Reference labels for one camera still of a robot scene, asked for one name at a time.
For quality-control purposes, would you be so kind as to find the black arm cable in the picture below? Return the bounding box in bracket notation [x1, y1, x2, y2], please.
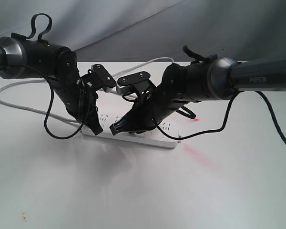
[0, 14, 86, 139]
[152, 45, 286, 158]

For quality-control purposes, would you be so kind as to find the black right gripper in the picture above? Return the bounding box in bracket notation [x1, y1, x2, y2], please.
[109, 95, 157, 135]

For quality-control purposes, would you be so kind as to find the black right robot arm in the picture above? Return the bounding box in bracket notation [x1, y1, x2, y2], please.
[110, 55, 286, 135]

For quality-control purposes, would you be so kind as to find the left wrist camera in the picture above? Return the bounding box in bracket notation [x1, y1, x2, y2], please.
[82, 64, 116, 93]

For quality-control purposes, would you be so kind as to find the grey power cord with plug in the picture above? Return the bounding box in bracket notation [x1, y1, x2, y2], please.
[0, 56, 175, 125]

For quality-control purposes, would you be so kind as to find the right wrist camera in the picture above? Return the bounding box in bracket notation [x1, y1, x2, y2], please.
[116, 71, 151, 95]

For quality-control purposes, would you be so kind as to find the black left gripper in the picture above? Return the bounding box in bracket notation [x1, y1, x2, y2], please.
[80, 92, 103, 135]

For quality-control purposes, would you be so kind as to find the grey backdrop cloth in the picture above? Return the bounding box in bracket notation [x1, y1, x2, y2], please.
[0, 0, 286, 62]

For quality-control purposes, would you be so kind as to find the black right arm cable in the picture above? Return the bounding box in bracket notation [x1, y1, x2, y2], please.
[152, 45, 286, 158]

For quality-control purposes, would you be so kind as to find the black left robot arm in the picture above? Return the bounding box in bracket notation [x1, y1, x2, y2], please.
[0, 37, 103, 135]

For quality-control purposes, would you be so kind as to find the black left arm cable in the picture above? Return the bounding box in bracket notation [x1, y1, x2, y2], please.
[0, 14, 86, 139]

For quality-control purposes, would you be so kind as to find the white five-outlet power strip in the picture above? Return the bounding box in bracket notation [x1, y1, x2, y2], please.
[82, 112, 181, 149]

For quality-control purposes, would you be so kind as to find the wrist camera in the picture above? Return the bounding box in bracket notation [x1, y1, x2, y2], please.
[116, 71, 151, 95]
[82, 64, 116, 93]

